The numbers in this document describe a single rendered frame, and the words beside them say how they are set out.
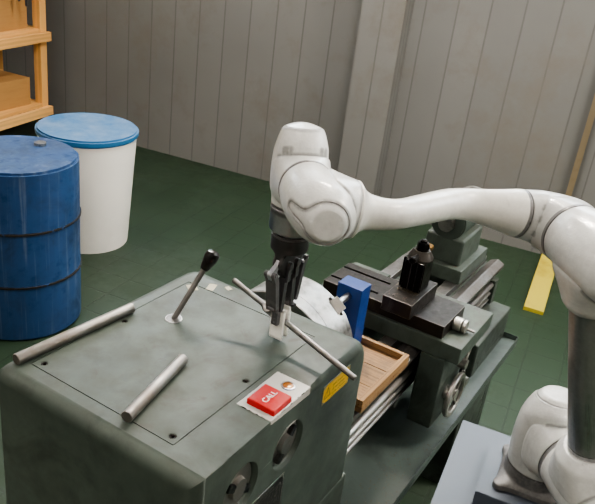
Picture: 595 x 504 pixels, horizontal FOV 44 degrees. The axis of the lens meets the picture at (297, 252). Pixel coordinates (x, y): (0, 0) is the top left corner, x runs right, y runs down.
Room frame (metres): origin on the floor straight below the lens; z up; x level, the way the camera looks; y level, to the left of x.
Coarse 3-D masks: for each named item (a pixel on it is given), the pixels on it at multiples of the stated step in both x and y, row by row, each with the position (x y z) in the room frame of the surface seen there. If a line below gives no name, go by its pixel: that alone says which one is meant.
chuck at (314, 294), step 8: (304, 280) 1.62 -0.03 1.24; (312, 280) 1.62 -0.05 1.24; (304, 288) 1.58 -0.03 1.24; (312, 288) 1.59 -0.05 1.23; (320, 288) 1.60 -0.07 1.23; (304, 296) 1.55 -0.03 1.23; (312, 296) 1.56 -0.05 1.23; (320, 296) 1.57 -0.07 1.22; (328, 296) 1.58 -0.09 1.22; (312, 304) 1.53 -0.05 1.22; (320, 304) 1.54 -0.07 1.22; (328, 304) 1.56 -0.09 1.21; (320, 312) 1.52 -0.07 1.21; (328, 312) 1.54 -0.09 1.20; (328, 320) 1.52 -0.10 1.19; (336, 320) 1.54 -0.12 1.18; (344, 320) 1.56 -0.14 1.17; (336, 328) 1.52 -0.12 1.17; (344, 328) 1.54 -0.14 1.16; (352, 336) 1.56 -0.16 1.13
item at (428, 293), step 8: (392, 288) 2.06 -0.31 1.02; (432, 288) 2.10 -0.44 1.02; (384, 296) 2.01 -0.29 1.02; (392, 296) 2.01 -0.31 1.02; (400, 296) 2.01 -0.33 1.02; (408, 296) 2.02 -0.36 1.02; (416, 296) 2.03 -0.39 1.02; (424, 296) 2.04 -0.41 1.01; (432, 296) 2.11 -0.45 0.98; (384, 304) 2.00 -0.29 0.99; (392, 304) 1.99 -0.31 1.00; (400, 304) 1.98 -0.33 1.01; (408, 304) 1.97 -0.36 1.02; (416, 304) 1.99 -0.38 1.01; (424, 304) 2.06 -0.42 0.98; (392, 312) 1.99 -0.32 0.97; (400, 312) 1.98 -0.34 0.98; (408, 312) 1.96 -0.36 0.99; (416, 312) 2.01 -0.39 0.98
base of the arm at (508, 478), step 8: (504, 448) 1.60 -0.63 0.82; (504, 456) 1.57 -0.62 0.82; (504, 464) 1.52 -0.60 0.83; (504, 472) 1.50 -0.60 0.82; (512, 472) 1.48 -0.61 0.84; (496, 480) 1.47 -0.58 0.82; (504, 480) 1.47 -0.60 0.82; (512, 480) 1.47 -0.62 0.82; (520, 480) 1.46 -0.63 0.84; (528, 480) 1.45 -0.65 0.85; (496, 488) 1.46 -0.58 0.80; (504, 488) 1.45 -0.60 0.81; (512, 488) 1.45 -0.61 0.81; (520, 488) 1.45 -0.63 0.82; (528, 488) 1.44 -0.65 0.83; (536, 488) 1.44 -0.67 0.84; (544, 488) 1.44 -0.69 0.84; (520, 496) 1.44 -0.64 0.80; (528, 496) 1.43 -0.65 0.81; (536, 496) 1.43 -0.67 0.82; (544, 496) 1.43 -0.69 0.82
